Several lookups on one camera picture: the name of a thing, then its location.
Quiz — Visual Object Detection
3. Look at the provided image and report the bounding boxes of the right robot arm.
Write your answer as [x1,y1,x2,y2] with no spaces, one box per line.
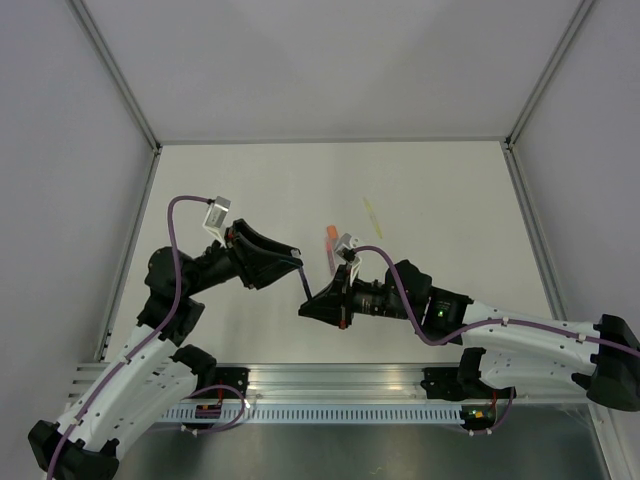
[299,260,639,412]

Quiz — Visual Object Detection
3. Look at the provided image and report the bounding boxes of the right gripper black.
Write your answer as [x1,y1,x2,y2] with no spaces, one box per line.
[299,263,415,330]

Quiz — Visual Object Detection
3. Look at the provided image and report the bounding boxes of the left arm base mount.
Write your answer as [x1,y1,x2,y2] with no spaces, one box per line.
[213,366,250,402]

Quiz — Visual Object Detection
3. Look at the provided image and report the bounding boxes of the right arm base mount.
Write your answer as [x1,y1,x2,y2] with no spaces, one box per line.
[420,367,511,402]

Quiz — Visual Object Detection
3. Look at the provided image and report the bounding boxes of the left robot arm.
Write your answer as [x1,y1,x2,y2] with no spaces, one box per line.
[28,220,302,479]

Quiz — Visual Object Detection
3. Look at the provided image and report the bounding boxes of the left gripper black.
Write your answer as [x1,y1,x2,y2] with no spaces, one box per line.
[182,218,303,297]

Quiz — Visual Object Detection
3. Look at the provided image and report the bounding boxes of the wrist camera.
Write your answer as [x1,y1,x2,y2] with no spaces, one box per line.
[202,196,231,244]
[334,233,362,284]

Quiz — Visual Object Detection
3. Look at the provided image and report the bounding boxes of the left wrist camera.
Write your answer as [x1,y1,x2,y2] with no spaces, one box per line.
[202,196,231,244]

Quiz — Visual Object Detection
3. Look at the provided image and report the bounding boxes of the frame post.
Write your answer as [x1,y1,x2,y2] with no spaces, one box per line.
[66,0,162,155]
[504,0,597,151]

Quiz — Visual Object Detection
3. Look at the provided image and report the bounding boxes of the orange highlighter pen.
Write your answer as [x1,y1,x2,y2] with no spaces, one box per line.
[325,225,339,255]

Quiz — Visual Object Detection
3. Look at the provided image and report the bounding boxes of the slotted cable duct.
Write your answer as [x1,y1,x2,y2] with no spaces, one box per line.
[158,403,463,425]

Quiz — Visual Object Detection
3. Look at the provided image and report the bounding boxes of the right frame post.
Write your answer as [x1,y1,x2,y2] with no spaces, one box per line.
[504,0,597,151]

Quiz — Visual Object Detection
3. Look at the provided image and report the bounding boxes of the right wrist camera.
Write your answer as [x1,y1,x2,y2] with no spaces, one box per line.
[334,233,362,284]

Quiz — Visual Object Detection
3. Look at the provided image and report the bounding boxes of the left frame post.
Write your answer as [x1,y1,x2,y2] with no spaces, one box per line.
[66,0,162,155]

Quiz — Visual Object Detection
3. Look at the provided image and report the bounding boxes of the red pink pen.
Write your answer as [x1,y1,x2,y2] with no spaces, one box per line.
[324,237,336,276]

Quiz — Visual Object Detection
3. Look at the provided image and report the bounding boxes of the purple ink refill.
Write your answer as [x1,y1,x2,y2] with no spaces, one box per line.
[298,266,313,301]

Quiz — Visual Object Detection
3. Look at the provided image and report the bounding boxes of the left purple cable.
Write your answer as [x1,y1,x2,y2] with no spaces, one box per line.
[47,194,216,480]

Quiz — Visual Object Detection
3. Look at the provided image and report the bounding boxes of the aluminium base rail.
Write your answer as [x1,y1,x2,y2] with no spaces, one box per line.
[67,363,614,405]

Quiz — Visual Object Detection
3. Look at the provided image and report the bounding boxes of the yellow pen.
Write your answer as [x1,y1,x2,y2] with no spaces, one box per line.
[363,197,384,239]

